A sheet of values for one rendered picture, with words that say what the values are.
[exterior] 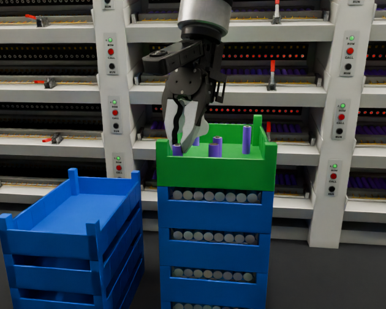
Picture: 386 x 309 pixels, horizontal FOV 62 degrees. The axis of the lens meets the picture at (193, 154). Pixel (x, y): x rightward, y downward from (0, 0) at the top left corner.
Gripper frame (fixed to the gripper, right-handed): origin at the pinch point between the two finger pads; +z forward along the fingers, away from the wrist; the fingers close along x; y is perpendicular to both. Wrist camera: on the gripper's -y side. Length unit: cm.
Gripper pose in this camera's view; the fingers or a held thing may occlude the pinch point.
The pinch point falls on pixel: (177, 144)
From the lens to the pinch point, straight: 56.2
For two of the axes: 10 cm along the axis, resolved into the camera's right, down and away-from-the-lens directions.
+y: 5.8, 0.3, 8.2
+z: -1.5, 9.9, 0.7
